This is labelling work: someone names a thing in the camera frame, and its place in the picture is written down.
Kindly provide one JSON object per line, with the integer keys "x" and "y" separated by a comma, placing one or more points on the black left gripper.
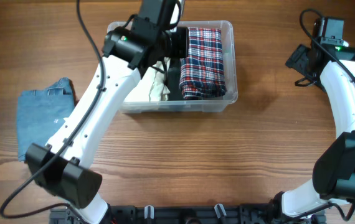
{"x": 182, "y": 46}

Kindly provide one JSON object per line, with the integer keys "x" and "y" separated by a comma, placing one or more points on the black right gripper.
{"x": 297, "y": 59}

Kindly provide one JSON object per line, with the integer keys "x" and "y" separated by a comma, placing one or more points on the black cloth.
{"x": 173, "y": 80}

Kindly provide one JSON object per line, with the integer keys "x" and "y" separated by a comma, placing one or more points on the cream cloth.
{"x": 151, "y": 87}

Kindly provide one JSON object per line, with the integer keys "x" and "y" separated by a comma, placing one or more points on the red blue plaid cloth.
{"x": 202, "y": 71}

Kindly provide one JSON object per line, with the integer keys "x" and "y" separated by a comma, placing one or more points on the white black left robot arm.
{"x": 62, "y": 165}

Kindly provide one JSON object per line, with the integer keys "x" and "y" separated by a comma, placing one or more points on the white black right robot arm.
{"x": 329, "y": 63}

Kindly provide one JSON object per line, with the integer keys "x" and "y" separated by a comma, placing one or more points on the clear plastic storage container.
{"x": 211, "y": 105}

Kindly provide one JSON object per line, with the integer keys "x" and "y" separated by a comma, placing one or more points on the folded blue denim jeans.
{"x": 41, "y": 113}

